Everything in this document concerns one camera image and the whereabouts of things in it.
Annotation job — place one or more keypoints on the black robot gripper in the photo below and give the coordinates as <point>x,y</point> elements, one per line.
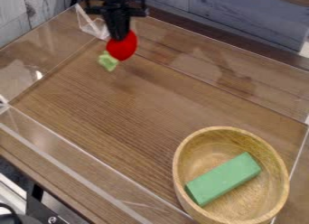
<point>135,7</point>

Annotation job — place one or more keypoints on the clear acrylic corner bracket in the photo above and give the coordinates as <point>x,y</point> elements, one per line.
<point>93,27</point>

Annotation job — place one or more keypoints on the green rectangular block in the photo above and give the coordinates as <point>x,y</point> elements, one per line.
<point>222,179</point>

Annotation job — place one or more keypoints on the clear acrylic tray wall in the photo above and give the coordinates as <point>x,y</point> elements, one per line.
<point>103,195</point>

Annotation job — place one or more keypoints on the red plush strawberry toy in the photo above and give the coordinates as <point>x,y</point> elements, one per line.
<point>118,51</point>

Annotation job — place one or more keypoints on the wooden bowl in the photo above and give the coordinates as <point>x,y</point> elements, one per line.
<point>254,202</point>

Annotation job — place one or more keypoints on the black table leg bracket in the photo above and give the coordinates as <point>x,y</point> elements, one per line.
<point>45,208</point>

